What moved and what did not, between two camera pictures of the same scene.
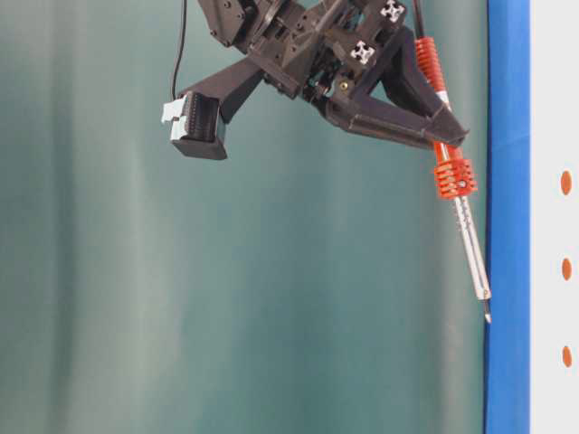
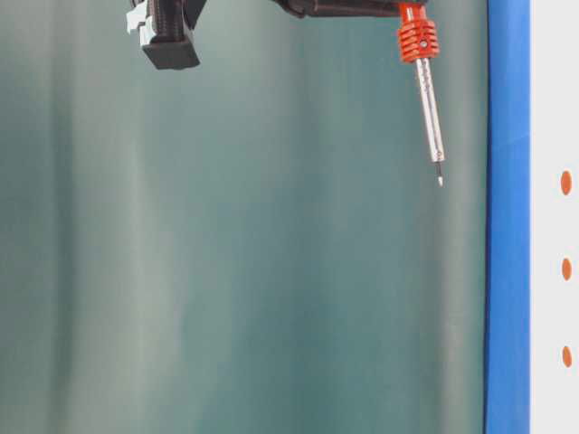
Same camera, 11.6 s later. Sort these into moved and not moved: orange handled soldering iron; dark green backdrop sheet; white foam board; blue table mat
Moved: orange handled soldering iron
Not moved: dark green backdrop sheet; blue table mat; white foam board
